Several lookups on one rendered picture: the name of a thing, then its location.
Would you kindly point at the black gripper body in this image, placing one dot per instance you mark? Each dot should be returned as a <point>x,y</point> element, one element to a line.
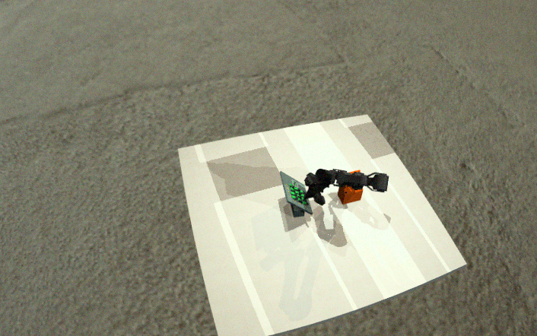
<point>318,198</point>

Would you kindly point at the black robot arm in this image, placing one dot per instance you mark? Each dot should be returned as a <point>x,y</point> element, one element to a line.
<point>357,180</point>

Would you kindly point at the grey-green switch panel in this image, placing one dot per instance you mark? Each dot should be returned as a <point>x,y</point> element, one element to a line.
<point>294,193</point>

